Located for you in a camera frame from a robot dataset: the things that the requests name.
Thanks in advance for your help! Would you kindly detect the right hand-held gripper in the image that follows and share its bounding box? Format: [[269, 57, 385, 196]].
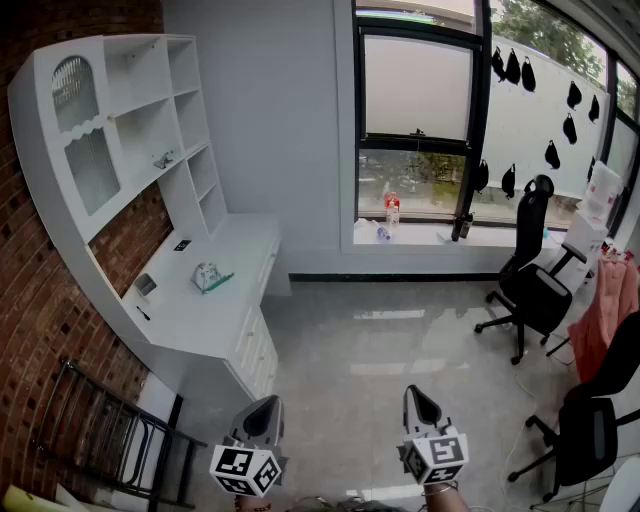
[[397, 384, 470, 485]]

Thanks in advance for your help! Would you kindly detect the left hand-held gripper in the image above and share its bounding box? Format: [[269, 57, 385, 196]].
[[209, 395, 290, 497]]

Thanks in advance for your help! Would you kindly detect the clear bag with green zip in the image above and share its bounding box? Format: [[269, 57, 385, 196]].
[[193, 261, 235, 296]]

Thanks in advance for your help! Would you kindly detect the person's left forearm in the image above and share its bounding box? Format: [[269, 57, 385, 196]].
[[234, 494, 274, 512]]

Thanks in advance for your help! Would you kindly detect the person's right forearm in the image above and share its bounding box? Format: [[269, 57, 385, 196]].
[[421, 482, 471, 512]]

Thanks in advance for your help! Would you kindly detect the black metal rack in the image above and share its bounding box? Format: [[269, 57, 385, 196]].
[[37, 358, 209, 511]]

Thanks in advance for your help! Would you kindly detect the black mesh office chair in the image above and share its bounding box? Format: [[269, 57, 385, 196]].
[[507, 309, 640, 504]]

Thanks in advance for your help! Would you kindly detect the black office chair with headrest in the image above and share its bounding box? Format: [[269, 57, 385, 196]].
[[474, 174, 589, 366]]

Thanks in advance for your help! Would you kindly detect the white desk with shelf unit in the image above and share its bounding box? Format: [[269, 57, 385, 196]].
[[7, 33, 293, 401]]

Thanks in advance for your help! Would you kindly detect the white cardboard box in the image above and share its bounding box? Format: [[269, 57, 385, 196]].
[[564, 212, 609, 266]]

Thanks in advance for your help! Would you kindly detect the pale yellow box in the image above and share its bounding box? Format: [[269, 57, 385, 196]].
[[0, 483, 39, 511]]

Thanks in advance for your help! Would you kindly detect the white plastic package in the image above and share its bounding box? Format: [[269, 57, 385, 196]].
[[585, 159, 625, 226]]

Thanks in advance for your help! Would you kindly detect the black framed window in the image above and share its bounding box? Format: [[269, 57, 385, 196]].
[[353, 12, 490, 224]]

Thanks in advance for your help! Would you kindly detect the row of black hanging bags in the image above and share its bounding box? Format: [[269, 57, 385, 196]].
[[477, 46, 601, 200]]

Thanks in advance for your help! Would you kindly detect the white floor cable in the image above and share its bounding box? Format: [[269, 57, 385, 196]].
[[499, 369, 539, 476]]

